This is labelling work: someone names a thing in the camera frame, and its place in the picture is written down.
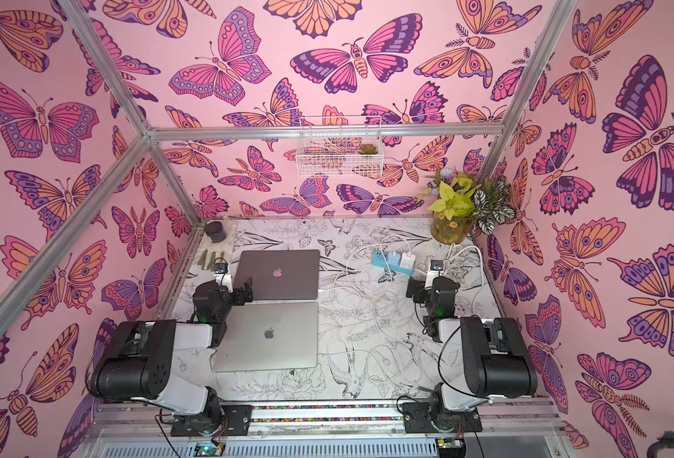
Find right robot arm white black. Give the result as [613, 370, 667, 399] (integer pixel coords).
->
[406, 276, 539, 420]

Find silver laptop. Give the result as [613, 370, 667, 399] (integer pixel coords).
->
[210, 302, 319, 373]

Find small succulent plant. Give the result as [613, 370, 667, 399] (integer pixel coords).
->
[359, 143, 379, 156]

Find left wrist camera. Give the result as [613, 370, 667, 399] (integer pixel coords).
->
[211, 257, 229, 275]

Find green clips on tray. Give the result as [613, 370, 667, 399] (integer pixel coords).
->
[196, 249, 226, 272]

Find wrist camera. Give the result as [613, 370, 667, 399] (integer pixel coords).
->
[211, 257, 229, 275]
[429, 259, 445, 275]

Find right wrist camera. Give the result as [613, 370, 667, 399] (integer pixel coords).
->
[429, 259, 445, 275]

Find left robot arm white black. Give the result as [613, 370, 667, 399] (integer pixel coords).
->
[86, 279, 254, 435]

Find black round speaker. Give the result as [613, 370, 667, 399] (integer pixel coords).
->
[203, 221, 227, 244]

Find dark grey laptop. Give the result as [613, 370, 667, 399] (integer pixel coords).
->
[233, 249, 320, 301]

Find white charger brick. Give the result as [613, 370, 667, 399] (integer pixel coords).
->
[399, 252, 415, 271]

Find white wire basket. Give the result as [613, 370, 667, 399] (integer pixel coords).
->
[293, 114, 385, 179]

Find aluminium frame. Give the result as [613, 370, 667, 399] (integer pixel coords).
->
[0, 1, 577, 339]

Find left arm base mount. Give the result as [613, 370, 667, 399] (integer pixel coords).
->
[170, 404, 253, 438]

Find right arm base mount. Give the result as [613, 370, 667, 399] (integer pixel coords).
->
[397, 400, 483, 434]

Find white charger cable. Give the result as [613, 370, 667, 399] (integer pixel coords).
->
[319, 239, 395, 305]

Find glass vase with flowers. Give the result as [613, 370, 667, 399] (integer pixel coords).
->
[424, 168, 518, 245]

